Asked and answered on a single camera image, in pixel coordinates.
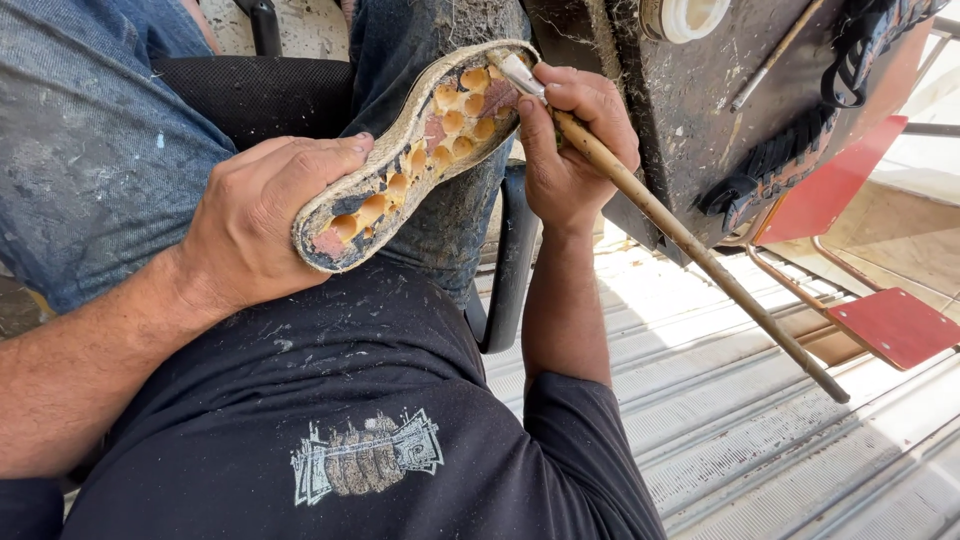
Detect black treaded shoe sole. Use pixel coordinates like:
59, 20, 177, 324
696, 0, 948, 234

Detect black printed t-shirt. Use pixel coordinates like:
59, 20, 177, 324
0, 258, 669, 540

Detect dark dirty work stand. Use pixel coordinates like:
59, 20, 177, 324
523, 0, 933, 268

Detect red metal frame chair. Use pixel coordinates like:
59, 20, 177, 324
738, 114, 960, 373

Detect long wooden glue brush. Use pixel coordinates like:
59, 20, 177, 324
486, 48, 852, 405

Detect worn shoe sole with holes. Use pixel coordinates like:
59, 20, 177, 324
292, 39, 543, 274

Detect person's right hand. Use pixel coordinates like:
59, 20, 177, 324
517, 63, 641, 235

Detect thin metal rod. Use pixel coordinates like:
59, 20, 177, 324
730, 0, 828, 114

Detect white plastic jar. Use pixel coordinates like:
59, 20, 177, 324
637, 0, 732, 45

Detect black office chair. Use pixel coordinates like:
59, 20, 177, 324
153, 0, 543, 355

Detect blue stained jeans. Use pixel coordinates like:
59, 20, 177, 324
0, 0, 534, 316

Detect person's left hand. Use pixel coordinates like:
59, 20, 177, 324
174, 133, 375, 316

